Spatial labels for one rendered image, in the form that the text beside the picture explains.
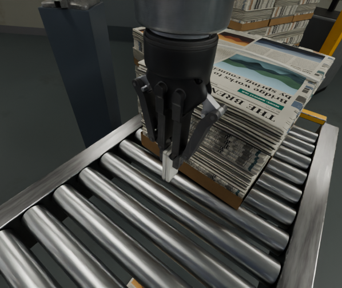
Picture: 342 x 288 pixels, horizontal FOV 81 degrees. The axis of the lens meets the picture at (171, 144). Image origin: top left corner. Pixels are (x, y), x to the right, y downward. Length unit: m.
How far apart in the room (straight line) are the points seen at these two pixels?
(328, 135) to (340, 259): 0.95
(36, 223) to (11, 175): 1.33
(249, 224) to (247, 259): 0.07
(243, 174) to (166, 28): 0.28
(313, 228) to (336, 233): 1.15
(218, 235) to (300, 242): 0.16
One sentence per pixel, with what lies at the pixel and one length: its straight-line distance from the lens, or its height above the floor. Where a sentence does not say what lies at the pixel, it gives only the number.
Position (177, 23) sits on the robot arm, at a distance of 0.18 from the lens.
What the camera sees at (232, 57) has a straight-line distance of 0.50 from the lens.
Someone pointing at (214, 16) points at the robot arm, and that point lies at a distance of 0.19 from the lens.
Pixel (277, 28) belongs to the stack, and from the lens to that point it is 1.90.
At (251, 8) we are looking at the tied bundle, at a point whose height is 0.96.
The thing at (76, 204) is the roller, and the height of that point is 0.80.
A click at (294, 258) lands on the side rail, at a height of 0.80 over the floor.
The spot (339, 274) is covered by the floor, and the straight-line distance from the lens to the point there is 1.56.
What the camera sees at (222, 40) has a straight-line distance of 0.59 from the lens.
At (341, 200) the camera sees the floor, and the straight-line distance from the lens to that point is 1.87.
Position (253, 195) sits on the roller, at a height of 0.80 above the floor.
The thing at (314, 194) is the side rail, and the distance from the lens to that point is 0.59.
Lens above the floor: 1.19
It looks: 44 degrees down
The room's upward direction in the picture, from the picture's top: 4 degrees clockwise
